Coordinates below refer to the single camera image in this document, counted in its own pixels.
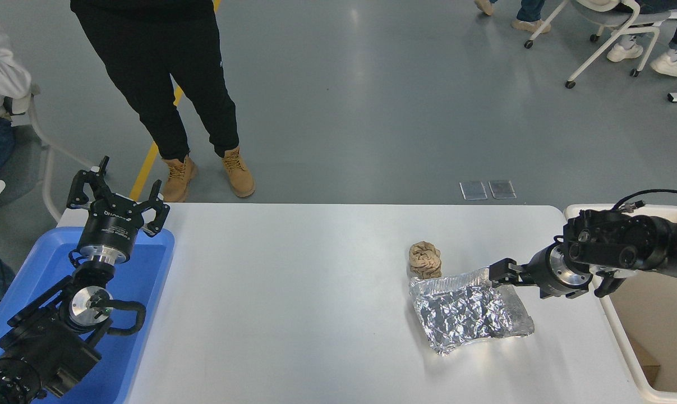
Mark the crumpled tan paper ball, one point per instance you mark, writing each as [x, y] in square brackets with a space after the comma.
[425, 259]

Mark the blue plastic tray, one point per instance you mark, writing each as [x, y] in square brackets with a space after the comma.
[142, 269]

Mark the person with white shoes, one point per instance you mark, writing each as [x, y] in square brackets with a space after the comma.
[624, 52]

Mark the standing person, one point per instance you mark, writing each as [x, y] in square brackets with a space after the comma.
[147, 73]

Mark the large pale bin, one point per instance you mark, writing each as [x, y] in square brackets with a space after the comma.
[652, 336]

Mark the white wheeled chair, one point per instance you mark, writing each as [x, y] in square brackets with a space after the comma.
[618, 19]

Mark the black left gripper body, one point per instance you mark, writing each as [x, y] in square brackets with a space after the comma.
[111, 230]

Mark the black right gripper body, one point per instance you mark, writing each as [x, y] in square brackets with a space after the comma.
[540, 272]

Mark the foil tray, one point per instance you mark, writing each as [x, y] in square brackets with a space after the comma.
[467, 311]

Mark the clear floor plate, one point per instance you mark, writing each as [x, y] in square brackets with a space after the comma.
[502, 189]
[473, 191]

